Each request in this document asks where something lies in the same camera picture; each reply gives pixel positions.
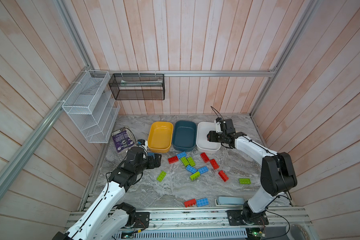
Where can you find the white rectangular tray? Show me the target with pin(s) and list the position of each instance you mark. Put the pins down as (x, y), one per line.
(203, 145)

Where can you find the blue lego front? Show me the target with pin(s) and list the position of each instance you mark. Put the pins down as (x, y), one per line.
(202, 202)

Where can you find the green lego centre left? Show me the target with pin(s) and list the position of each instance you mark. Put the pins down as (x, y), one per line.
(184, 161)

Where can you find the green lego lower centre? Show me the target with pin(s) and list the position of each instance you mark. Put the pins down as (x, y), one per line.
(195, 176)

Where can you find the blue lego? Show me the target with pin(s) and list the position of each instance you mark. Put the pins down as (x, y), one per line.
(203, 170)
(182, 155)
(191, 169)
(202, 202)

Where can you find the aluminium front rail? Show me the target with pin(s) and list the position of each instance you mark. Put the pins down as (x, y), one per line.
(216, 218)

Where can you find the green lego centre right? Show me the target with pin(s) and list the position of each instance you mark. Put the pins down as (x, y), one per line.
(191, 161)

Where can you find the purple book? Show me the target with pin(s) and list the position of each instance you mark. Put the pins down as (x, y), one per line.
(123, 140)

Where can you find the light blue stapler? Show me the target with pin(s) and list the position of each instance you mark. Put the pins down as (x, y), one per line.
(229, 201)

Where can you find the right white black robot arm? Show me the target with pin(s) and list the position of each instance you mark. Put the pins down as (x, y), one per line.
(277, 170)

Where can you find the yellow rectangular tray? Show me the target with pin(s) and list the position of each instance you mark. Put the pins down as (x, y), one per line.
(160, 137)

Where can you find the dark teal rectangular tray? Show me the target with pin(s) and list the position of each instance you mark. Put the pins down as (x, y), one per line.
(184, 136)

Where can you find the white wire mesh shelf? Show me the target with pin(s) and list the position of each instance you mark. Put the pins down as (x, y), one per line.
(92, 107)

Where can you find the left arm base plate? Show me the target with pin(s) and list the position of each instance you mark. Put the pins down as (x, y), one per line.
(121, 219)

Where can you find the green lego lower left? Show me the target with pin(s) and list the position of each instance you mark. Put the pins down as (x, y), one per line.
(161, 176)

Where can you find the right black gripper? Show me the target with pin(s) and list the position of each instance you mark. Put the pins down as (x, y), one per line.
(211, 136)

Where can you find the red lego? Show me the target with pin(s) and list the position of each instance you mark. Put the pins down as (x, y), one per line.
(190, 203)
(204, 157)
(214, 164)
(223, 175)
(173, 160)

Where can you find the green lego far right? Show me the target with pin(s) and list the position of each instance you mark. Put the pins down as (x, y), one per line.
(244, 181)

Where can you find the aluminium back frame bar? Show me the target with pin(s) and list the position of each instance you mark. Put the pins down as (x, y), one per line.
(214, 73)

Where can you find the red lego front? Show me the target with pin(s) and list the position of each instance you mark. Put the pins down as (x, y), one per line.
(190, 203)

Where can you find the green lego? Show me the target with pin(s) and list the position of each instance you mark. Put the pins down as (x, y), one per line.
(191, 161)
(184, 161)
(244, 181)
(161, 176)
(195, 176)

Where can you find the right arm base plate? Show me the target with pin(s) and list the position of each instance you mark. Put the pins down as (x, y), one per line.
(245, 218)

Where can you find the black mesh basket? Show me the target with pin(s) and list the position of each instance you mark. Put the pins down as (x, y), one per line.
(140, 87)

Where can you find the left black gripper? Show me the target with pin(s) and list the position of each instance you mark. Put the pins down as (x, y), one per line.
(151, 165)

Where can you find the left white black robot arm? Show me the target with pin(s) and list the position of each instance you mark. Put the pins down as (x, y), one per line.
(106, 217)

